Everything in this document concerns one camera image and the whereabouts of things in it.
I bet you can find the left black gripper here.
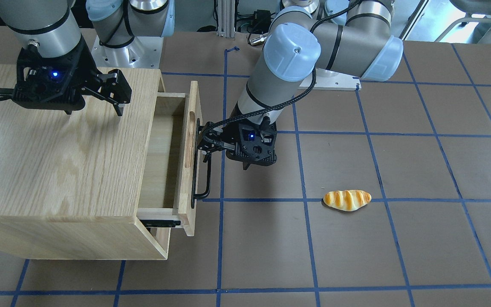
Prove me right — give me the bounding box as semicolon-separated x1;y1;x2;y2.
199;117;278;170

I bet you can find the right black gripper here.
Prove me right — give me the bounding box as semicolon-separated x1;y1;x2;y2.
11;45;132;116

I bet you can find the toy bread roll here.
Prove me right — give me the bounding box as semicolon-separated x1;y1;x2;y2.
322;190;372;212

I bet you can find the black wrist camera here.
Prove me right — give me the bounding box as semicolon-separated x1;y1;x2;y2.
11;66;86;114
226;126;278;170

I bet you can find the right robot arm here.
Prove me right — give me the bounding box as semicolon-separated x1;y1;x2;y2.
0;0;175;116

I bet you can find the aluminium frame post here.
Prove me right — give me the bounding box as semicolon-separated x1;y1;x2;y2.
216;0;236;39

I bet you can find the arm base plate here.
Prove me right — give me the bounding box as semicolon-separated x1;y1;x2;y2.
315;68;362;91
91;37;164;69

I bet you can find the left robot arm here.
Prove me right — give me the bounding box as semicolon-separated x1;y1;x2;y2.
197;0;403;169

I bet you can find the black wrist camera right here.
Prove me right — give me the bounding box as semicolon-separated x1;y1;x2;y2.
11;66;86;114

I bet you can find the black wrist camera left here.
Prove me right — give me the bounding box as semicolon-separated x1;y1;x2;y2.
226;126;278;170

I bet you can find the wooden drawer cabinet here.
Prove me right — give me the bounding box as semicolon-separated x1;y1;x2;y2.
0;69;169;260

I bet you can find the black braided cable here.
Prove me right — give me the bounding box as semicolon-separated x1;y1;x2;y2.
207;0;361;130

